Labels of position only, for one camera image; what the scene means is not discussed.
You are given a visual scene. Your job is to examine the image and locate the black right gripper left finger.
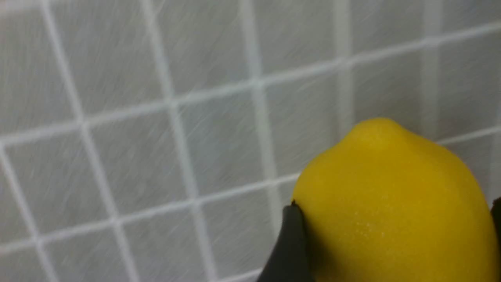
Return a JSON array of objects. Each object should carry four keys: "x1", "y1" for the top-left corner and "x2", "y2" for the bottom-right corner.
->
[{"x1": 257, "y1": 201, "x2": 314, "y2": 282}]

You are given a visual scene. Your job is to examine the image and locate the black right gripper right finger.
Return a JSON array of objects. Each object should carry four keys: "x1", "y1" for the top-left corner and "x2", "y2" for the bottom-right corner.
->
[{"x1": 490, "y1": 197, "x2": 501, "y2": 251}]

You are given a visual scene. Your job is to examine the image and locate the yellow lemon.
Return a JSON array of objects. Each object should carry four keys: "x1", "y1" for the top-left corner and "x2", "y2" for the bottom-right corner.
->
[{"x1": 292, "y1": 118, "x2": 500, "y2": 282}]

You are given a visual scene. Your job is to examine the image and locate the grey checked tablecloth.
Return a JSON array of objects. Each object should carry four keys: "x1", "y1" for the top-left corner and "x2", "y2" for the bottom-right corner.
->
[{"x1": 1, "y1": 0, "x2": 500, "y2": 282}]

